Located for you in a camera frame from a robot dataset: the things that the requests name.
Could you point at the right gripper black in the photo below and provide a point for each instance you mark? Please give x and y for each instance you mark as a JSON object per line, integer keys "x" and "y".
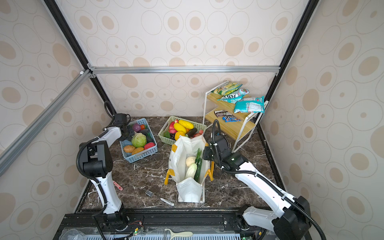
{"x": 207, "y": 150}

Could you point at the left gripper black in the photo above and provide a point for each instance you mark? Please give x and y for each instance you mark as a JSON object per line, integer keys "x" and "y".
{"x": 124, "y": 132}

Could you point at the green cucumber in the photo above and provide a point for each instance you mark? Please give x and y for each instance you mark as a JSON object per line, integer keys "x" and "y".
{"x": 198, "y": 171}

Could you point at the white grocery bag yellow handles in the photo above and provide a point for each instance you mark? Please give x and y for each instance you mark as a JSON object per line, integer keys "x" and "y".
{"x": 189, "y": 191}

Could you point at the white radish with leaves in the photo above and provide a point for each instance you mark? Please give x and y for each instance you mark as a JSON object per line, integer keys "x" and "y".
{"x": 190, "y": 173}

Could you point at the blue plastic vegetable basket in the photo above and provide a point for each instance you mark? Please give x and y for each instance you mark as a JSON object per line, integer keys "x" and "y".
{"x": 150, "y": 138}

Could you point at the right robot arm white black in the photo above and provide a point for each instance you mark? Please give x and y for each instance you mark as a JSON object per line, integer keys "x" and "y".
{"x": 289, "y": 217}

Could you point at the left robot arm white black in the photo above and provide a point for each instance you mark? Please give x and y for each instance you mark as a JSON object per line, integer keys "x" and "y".
{"x": 94, "y": 161}

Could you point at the teal m&m snack bag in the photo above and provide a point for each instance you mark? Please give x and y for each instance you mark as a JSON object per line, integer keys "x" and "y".
{"x": 235, "y": 96}

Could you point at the teal snack bag front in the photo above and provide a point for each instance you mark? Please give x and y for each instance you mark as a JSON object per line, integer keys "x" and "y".
{"x": 250, "y": 105}

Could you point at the green yellow snack bag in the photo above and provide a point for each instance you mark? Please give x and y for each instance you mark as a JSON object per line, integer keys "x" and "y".
{"x": 227, "y": 89}

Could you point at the purple red cabbage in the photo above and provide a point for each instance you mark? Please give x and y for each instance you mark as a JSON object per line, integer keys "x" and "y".
{"x": 136, "y": 127}

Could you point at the green cabbage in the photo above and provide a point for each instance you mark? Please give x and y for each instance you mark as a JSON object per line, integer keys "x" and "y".
{"x": 139, "y": 140}

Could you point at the brown potato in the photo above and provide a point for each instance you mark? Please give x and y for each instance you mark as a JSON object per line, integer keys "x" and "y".
{"x": 129, "y": 149}

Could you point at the green plastic fruit basket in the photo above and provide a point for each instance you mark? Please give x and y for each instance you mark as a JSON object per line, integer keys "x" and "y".
{"x": 169, "y": 139}

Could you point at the dark eggplant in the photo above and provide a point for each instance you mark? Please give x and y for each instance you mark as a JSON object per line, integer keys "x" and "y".
{"x": 191, "y": 132}

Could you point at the dark chocolate bar packet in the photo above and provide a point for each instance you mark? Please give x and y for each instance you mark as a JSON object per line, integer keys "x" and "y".
{"x": 222, "y": 113}

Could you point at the red chili pepper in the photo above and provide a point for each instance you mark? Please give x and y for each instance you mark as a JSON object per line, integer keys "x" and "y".
{"x": 149, "y": 145}

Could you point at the yellow mango back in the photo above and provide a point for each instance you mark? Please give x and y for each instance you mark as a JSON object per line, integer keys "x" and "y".
{"x": 186, "y": 124}

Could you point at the yellow mango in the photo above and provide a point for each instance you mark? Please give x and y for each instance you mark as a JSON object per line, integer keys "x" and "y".
{"x": 180, "y": 127}
{"x": 186, "y": 124}

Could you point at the wrinkled yellow orange fruit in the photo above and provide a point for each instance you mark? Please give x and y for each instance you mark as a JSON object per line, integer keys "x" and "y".
{"x": 179, "y": 134}

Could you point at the yellow mango front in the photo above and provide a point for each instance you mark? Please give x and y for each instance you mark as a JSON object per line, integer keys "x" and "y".
{"x": 180, "y": 127}

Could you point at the pink dragon fruit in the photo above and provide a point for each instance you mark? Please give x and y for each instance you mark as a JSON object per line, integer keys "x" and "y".
{"x": 172, "y": 129}

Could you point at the white plastic knife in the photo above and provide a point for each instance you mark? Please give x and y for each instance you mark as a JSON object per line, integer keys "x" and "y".
{"x": 167, "y": 202}

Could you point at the metal fork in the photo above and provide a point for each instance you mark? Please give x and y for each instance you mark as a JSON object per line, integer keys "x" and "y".
{"x": 149, "y": 193}

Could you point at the cream plastic spatula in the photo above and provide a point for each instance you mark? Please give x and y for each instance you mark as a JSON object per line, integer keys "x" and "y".
{"x": 170, "y": 235}

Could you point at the silver aluminium side bar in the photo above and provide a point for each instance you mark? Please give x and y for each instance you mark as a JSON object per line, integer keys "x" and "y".
{"x": 25, "y": 138}

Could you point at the wooden shelf white frame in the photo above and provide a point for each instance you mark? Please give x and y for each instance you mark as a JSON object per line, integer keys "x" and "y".
{"x": 240, "y": 131}

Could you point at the silver aluminium frame bar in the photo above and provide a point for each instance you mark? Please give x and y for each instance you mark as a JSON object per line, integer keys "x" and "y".
{"x": 184, "y": 69}

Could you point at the pink handled tool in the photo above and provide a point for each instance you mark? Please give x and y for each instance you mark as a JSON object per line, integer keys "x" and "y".
{"x": 118, "y": 186}

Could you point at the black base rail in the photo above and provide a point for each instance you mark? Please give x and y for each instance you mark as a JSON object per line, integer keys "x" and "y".
{"x": 221, "y": 219}

